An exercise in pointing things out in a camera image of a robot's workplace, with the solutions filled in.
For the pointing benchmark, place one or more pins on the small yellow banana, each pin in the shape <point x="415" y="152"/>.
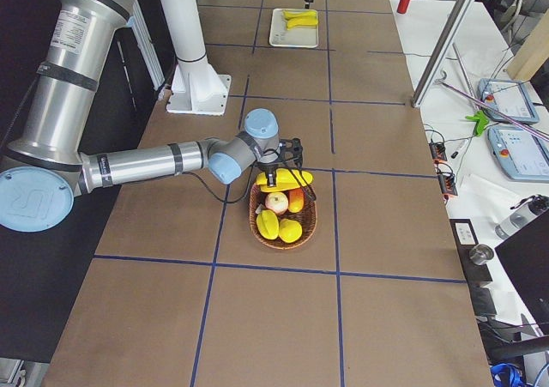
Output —
<point x="290" y="230"/>

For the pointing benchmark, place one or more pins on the black orange connector box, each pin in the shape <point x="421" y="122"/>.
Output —
<point x="447" y="185"/>
<point x="438" y="152"/>

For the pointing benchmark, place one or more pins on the cream bear tray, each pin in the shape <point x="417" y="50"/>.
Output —
<point x="301" y="37"/>

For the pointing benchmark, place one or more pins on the long yellow banana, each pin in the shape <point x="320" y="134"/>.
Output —
<point x="284" y="180"/>

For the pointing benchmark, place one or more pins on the far blue teach pendant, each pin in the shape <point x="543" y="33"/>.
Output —
<point x="509" y="97"/>

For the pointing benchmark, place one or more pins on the clear water bottle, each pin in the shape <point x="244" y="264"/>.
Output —
<point x="524" y="212"/>

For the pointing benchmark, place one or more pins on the orange red mango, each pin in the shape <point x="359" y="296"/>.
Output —
<point x="296" y="200"/>

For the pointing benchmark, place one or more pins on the metal weight cylinder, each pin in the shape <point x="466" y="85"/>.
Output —
<point x="481" y="254"/>

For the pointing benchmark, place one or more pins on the aluminium frame post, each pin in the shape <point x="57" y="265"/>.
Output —
<point x="446" y="38"/>

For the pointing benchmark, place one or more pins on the brown wicker basket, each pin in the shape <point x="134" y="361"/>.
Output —
<point x="307" y="217"/>

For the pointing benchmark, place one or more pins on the green clamp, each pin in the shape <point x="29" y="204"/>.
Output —
<point x="480" y="121"/>

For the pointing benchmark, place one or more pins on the blue teach pendant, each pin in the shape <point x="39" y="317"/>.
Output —
<point x="521" y="155"/>
<point x="509" y="97"/>

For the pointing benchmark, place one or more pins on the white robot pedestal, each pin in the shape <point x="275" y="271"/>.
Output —
<point x="196" y="87"/>

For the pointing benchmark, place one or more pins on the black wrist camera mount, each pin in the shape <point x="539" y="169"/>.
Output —
<point x="291" y="151"/>

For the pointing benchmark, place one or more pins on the pink green apple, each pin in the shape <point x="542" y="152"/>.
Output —
<point x="277" y="202"/>

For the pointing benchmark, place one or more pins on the near blue teach pendant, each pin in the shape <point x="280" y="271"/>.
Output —
<point x="521" y="155"/>

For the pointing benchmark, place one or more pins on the yellow star fruit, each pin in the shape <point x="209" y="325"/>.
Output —
<point x="267" y="224"/>

